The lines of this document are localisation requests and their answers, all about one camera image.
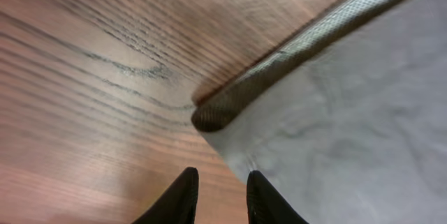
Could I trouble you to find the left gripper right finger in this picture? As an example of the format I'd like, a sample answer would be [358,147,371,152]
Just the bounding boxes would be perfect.
[247,170,308,224]

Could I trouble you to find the grey shorts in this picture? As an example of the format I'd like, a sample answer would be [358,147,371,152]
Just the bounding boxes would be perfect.
[191,0,446,223]

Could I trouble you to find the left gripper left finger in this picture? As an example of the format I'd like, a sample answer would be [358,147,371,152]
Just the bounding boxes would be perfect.
[132,167,199,224]

